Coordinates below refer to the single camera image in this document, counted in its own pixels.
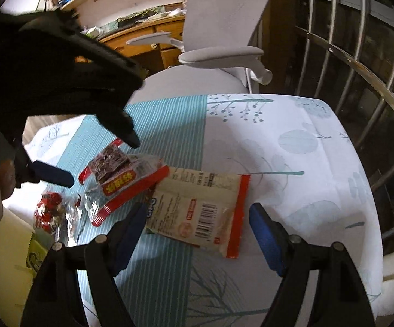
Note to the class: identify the yellow cake packet red edge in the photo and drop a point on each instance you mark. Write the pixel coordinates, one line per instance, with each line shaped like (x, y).
(200, 207)

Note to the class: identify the metal window grille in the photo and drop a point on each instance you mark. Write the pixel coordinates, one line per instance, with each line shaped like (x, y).
(346, 58)

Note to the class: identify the brown cake packet red stripes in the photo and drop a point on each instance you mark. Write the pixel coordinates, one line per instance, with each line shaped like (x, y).
(111, 167)

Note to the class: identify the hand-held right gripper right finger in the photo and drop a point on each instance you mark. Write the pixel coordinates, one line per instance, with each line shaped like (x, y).
(266, 242)

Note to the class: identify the clear nut snack packet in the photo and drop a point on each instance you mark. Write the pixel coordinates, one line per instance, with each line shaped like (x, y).
(52, 211)

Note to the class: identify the green tissue packet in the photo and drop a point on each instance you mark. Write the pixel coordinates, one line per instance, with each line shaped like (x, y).
(93, 31)

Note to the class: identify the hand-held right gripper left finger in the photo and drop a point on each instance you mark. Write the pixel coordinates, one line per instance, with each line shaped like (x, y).
(128, 238)

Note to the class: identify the wooden desk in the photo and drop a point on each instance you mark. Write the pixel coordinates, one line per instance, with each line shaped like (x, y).
(142, 47)

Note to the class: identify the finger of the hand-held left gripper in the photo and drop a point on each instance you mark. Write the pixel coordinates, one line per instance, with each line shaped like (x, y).
(123, 129)
(54, 175)

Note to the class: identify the grey office chair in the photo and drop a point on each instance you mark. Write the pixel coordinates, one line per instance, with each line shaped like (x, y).
(224, 6)

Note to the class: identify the yellow bag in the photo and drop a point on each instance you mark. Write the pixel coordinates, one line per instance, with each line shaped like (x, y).
(9, 262)

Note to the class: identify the wooden bookshelf hutch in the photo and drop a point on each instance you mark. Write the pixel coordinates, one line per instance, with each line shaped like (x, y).
(115, 3)

